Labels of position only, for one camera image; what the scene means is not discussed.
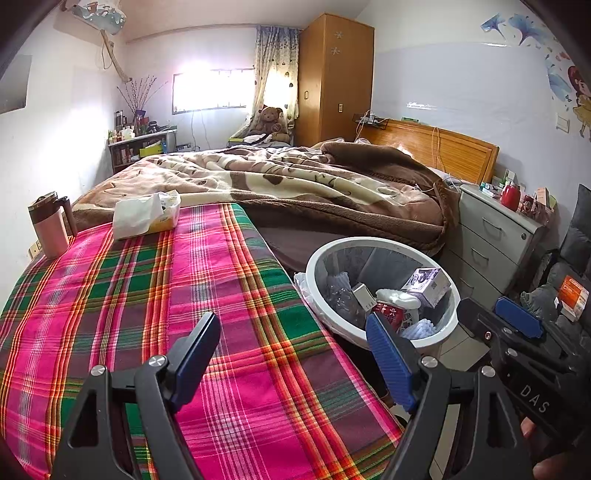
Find pink mug with brown lid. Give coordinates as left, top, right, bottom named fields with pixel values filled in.
left=28, top=191, right=79, bottom=259

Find white round bin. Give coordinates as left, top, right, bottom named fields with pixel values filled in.
left=295, top=236, right=461, bottom=349

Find silver wall panel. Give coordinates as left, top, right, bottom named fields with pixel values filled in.
left=0, top=55, right=33, bottom=115

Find wooden headboard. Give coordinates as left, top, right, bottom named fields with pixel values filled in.
left=358, top=119, right=500, bottom=185

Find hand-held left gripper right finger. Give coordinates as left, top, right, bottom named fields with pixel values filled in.
left=365, top=314, right=536, bottom=480

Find brown teddy bear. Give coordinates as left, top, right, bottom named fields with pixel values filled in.
left=253, top=105, right=291, bottom=144

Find white tissue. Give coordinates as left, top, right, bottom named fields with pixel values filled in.
left=376, top=288, right=423, bottom=310

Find purple and white box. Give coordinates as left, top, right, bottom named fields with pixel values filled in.
left=401, top=268, right=452, bottom=309

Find small drink carton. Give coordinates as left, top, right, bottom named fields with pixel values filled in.
left=352, top=283, right=377, bottom=312

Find cluttered shelf unit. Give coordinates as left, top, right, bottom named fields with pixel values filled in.
left=107, top=129, right=178, bottom=174

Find clear plastic bottle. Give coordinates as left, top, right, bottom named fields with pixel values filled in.
left=323, top=279, right=365, bottom=324

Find colourful wall sticker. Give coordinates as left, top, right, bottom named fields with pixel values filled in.
left=480, top=11, right=591, bottom=141

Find red jar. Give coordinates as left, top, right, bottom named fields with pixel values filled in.
left=502, top=182, right=522, bottom=212

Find small wall shelf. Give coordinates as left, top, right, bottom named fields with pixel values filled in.
left=353, top=113, right=389, bottom=130

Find window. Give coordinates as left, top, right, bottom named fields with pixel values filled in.
left=172, top=68, right=257, bottom=114

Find wooden wardrobe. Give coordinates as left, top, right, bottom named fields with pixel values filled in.
left=295, top=13, right=376, bottom=147

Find air conditioner pipe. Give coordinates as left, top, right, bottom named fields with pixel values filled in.
left=99, top=32, right=134, bottom=81

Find brown patterned blanket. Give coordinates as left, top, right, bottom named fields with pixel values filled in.
left=71, top=138, right=462, bottom=273

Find red drink can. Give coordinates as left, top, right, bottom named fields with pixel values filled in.
left=373, top=302, right=407, bottom=333

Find person's right hand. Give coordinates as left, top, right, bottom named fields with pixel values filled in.
left=519, top=415, right=575, bottom=480

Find patterned curtain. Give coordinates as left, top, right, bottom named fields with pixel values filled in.
left=252, top=25, right=301, bottom=134

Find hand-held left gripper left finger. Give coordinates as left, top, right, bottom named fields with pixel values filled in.
left=48, top=311, right=222, bottom=480

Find white tissue pack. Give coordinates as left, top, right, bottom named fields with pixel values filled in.
left=112, top=190, right=182, bottom=241

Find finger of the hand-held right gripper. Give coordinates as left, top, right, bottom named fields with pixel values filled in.
left=457, top=298, right=513, bottom=356
left=495, top=296, right=573, bottom=367

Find orange and white packet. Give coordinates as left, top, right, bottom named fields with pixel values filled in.
left=556, top=274, right=591, bottom=321

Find plaid bed cover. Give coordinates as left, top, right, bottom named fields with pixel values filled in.
left=0, top=202, right=407, bottom=480

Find grey nightstand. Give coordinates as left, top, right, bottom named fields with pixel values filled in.
left=445, top=184, right=552, bottom=301

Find bare branches in vase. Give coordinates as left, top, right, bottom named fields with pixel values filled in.
left=115, top=76, right=169, bottom=114

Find wall air conditioner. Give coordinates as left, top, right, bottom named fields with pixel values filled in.
left=62, top=0, right=127, bottom=35

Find dark grey sofa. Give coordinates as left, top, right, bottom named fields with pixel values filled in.
left=522, top=185, right=591, bottom=352

